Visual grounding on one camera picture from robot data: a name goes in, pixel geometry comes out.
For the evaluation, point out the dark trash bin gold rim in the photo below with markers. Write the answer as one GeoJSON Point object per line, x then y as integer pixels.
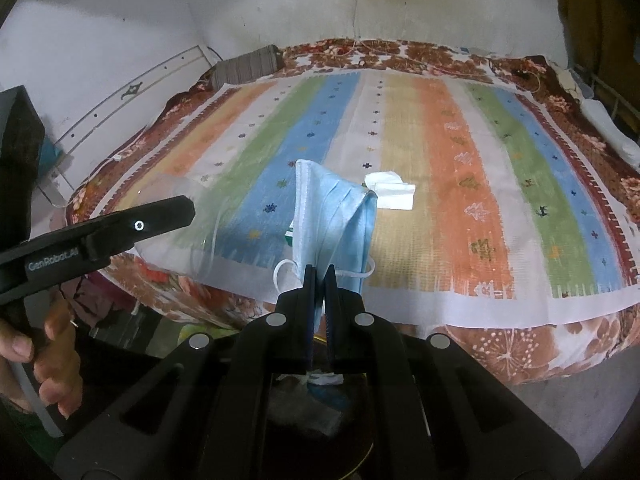
{"type": "Point", "coordinates": [300, 452]}

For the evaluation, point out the yellow green cloth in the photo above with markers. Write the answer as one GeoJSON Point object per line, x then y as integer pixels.
{"type": "Point", "coordinates": [200, 332]}

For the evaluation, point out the clear plastic bag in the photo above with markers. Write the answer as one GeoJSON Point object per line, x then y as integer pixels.
{"type": "Point", "coordinates": [215, 240]}

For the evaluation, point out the dark clothes pile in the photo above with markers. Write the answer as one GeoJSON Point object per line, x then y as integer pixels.
{"type": "Point", "coordinates": [95, 300]}

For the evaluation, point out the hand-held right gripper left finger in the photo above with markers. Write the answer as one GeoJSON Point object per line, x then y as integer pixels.
{"type": "Point", "coordinates": [310, 285]}

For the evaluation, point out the white bed headboard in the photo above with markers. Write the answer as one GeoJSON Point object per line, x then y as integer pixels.
{"type": "Point", "coordinates": [131, 92]}

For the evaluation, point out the grey striped pillow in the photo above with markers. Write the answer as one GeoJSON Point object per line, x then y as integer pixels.
{"type": "Point", "coordinates": [245, 67]}

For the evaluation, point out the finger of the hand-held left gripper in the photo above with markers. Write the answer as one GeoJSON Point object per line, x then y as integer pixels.
{"type": "Point", "coordinates": [150, 220]}

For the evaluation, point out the person's left hand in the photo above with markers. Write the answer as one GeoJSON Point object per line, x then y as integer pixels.
{"type": "Point", "coordinates": [50, 360]}

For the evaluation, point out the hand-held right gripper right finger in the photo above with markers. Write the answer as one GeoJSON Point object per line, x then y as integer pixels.
{"type": "Point", "coordinates": [330, 285]}

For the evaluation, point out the yellow curtain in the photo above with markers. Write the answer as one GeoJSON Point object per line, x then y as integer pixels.
{"type": "Point", "coordinates": [600, 10]}

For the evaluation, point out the green white carton box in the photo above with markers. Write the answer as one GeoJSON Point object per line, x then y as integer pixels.
{"type": "Point", "coordinates": [289, 237]}

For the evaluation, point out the blue face mask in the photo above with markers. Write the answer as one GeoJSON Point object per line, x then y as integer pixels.
{"type": "Point", "coordinates": [330, 220]}

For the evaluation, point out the white crumpled tissue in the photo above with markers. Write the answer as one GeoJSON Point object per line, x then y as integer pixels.
{"type": "Point", "coordinates": [390, 190]}

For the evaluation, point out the blue white packet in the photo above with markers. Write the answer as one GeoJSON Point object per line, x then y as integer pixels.
{"type": "Point", "coordinates": [320, 412]}

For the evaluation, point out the white bolster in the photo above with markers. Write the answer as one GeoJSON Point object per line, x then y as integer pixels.
{"type": "Point", "coordinates": [610, 130]}

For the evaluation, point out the striped colourful blanket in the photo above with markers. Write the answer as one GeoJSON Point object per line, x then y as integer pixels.
{"type": "Point", "coordinates": [450, 185]}

